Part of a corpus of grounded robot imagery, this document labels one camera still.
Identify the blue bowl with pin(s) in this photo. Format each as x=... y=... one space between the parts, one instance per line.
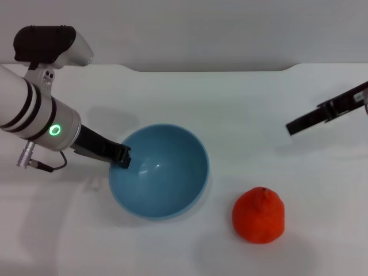
x=169 y=184

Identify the orange fruit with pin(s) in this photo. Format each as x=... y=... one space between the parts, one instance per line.
x=258 y=218

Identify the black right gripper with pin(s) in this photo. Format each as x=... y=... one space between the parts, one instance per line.
x=345 y=100

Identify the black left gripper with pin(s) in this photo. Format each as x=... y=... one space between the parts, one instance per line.
x=95 y=145

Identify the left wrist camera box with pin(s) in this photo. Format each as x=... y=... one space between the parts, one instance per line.
x=43 y=43

